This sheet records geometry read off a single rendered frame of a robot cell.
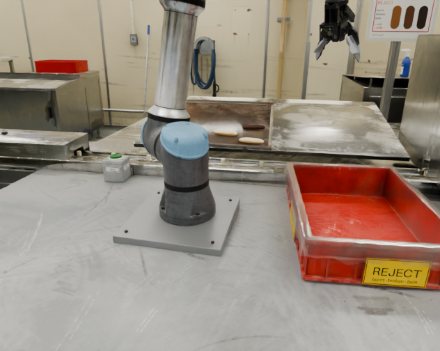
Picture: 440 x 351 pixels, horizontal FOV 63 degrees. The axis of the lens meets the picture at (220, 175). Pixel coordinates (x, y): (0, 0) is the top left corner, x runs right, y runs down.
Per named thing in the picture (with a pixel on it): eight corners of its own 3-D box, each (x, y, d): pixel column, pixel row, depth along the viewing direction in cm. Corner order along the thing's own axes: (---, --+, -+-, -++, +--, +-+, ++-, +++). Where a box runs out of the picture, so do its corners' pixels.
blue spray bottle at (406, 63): (409, 76, 306) (414, 49, 299) (406, 76, 301) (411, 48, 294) (398, 76, 312) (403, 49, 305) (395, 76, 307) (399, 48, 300)
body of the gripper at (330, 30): (318, 43, 119) (318, 3, 112) (328, 35, 124) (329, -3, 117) (341, 44, 114) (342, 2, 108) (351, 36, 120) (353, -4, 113)
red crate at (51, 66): (35, 72, 431) (33, 60, 426) (50, 69, 464) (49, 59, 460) (76, 73, 427) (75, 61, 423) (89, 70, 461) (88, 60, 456)
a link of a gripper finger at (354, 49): (353, 67, 118) (337, 43, 117) (360, 60, 121) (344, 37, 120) (361, 61, 115) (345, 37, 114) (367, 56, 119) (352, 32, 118)
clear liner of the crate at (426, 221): (296, 283, 72) (301, 240, 69) (282, 189, 118) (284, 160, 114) (474, 295, 70) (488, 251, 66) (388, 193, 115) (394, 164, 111)
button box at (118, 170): (103, 191, 125) (99, 160, 121) (113, 182, 132) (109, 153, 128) (125, 192, 124) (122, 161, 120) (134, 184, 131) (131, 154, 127)
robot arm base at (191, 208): (204, 230, 89) (203, 193, 85) (149, 220, 93) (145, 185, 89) (223, 203, 102) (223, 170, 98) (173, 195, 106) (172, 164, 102)
